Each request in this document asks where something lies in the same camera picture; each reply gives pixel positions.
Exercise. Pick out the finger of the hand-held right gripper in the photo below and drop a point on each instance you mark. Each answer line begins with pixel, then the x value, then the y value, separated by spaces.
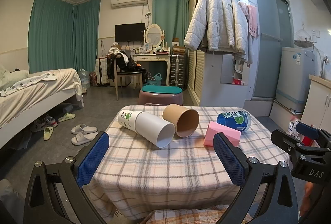
pixel 284 139
pixel 307 130

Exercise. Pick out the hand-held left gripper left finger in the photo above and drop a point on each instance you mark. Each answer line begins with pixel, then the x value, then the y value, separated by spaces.
pixel 93 159

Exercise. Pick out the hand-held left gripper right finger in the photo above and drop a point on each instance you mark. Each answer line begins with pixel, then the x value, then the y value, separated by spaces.
pixel 229 159

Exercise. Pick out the white paper cup green print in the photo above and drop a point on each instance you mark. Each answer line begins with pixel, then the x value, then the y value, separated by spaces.
pixel 147 125

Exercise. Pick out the brown paper cup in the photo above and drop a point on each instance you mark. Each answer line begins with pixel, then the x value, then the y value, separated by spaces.
pixel 172 113

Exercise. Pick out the person's right hand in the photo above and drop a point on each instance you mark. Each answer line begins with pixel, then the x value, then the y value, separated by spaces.
pixel 308 191

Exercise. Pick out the white printed packet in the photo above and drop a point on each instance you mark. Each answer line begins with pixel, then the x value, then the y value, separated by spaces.
pixel 292 127

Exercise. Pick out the white slipper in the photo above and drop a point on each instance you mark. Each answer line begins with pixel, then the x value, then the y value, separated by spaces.
pixel 84 138
pixel 84 128

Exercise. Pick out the white cabinet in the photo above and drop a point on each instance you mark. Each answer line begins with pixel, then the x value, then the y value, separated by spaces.
pixel 319 100

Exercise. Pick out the pink sponge block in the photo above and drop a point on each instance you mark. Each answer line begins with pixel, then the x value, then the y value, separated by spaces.
pixel 219 128

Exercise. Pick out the blue soda can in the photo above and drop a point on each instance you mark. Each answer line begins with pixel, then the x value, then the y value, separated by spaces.
pixel 232 122

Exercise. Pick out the green slipper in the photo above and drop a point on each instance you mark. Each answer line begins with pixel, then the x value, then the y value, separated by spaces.
pixel 48 133
pixel 66 117

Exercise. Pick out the white washing machine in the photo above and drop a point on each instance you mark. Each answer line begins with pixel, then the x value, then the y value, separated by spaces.
pixel 293 76

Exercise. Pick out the grey sneakers pair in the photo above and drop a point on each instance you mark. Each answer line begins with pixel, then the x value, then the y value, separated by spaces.
pixel 45 123

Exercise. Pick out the orange plaid cloth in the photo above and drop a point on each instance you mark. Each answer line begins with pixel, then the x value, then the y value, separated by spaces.
pixel 196 216

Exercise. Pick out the plaid tablecloth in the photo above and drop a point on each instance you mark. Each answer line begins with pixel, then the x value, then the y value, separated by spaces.
pixel 160 169

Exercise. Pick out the clear water jug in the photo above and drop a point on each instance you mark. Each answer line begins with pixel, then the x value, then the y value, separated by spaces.
pixel 84 79

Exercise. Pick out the frosted glass sliding door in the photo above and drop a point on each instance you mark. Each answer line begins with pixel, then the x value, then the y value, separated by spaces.
pixel 269 58

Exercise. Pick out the white bed beige sheet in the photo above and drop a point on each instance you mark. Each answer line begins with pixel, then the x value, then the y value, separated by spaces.
pixel 33 102

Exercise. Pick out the white wardrobe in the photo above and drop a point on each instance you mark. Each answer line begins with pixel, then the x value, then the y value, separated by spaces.
pixel 214 76

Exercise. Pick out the white suitcase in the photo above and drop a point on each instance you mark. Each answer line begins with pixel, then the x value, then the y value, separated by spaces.
pixel 102 71

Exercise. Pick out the purple stool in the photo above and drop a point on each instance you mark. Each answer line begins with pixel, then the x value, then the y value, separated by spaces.
pixel 160 99

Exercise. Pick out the wooden chair black seat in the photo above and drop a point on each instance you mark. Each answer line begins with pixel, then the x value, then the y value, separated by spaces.
pixel 128 74

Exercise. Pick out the teal seat cushion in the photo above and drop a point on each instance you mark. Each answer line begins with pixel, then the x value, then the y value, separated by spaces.
pixel 161 89

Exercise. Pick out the teal plastic basket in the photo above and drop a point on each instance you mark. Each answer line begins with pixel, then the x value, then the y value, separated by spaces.
pixel 154 80

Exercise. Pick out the silver suitcase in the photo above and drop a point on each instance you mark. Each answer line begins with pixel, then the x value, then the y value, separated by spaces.
pixel 178 71

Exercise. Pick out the printed blanket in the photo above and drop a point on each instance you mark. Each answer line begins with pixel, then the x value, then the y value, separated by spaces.
pixel 24 83

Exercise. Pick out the pile of clothes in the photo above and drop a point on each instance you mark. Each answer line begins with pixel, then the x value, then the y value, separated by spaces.
pixel 124 61

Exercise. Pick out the white vanity table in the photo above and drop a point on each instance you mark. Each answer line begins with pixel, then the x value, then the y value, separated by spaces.
pixel 152 58

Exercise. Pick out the teal curtain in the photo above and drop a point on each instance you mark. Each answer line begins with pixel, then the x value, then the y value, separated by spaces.
pixel 86 38
pixel 170 14
pixel 50 35

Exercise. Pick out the cardboard boxes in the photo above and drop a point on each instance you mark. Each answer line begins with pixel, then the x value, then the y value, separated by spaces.
pixel 179 47

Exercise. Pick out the pink hanging clothes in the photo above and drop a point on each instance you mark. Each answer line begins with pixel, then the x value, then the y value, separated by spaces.
pixel 252 18

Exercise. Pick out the black television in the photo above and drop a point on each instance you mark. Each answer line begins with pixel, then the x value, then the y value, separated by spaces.
pixel 129 32

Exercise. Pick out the white puffer jacket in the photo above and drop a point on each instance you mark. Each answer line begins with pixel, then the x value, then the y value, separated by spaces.
pixel 217 20

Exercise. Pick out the oval white vanity mirror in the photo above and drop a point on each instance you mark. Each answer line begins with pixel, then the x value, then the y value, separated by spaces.
pixel 154 35

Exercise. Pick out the white air conditioner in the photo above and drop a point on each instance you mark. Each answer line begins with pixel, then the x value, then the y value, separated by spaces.
pixel 129 0

